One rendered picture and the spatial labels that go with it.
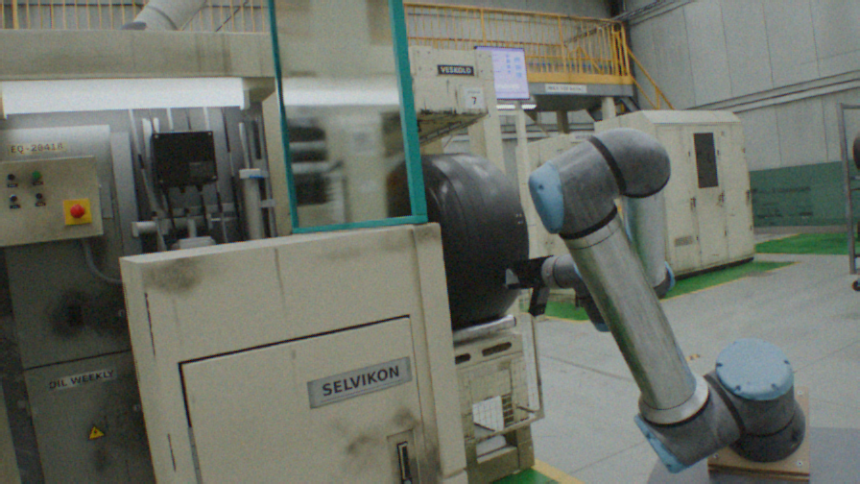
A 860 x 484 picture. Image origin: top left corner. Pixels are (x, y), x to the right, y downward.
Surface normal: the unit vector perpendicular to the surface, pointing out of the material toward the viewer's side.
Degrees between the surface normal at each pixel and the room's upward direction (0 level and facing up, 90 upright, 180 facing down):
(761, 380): 38
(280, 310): 90
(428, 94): 90
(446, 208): 72
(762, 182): 90
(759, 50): 90
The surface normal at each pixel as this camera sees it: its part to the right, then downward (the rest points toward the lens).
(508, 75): 0.46, 0.00
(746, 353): -0.37, -0.73
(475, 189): 0.38, -0.53
